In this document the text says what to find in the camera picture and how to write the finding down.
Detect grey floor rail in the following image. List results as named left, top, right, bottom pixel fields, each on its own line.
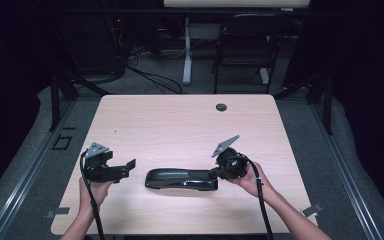
left=308, top=99, right=384, bottom=240
left=0, top=99, right=78, bottom=240

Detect person's right hand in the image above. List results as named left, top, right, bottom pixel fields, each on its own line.
left=227, top=161, right=277, bottom=200

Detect white desk top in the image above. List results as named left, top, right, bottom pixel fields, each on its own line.
left=163, top=0, right=311, bottom=9

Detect hand-held gripper black cable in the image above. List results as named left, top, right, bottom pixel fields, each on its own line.
left=241, top=153, right=275, bottom=240
left=78, top=150, right=107, bottom=240

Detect grey tape piece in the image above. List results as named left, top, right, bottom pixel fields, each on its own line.
left=300, top=202, right=324, bottom=218
left=44, top=206, right=71, bottom=219

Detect white desk foot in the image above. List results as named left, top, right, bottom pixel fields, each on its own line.
left=259, top=67, right=270, bottom=85

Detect black folding chair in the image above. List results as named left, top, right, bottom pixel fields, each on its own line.
left=211, top=13, right=292, bottom=95

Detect black metal stand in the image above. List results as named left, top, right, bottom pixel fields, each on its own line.
left=48, top=64, right=112, bottom=132
left=273, top=70, right=335, bottom=136

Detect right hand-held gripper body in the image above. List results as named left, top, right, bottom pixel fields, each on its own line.
left=211, top=134, right=250, bottom=181

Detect left hand-held gripper black cable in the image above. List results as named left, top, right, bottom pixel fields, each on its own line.
left=78, top=150, right=107, bottom=240

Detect right hand-held gripper black cable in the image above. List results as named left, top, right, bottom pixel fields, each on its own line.
left=241, top=153, right=275, bottom=240

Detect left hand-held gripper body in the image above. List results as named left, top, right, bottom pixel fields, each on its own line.
left=82, top=142, right=132, bottom=184

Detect person's left hand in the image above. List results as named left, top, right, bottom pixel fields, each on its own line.
left=78, top=175, right=115, bottom=210

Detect white desk leg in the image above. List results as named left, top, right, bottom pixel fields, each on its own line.
left=182, top=16, right=194, bottom=86

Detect black floor cables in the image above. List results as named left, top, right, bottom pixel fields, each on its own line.
left=125, top=64, right=184, bottom=95

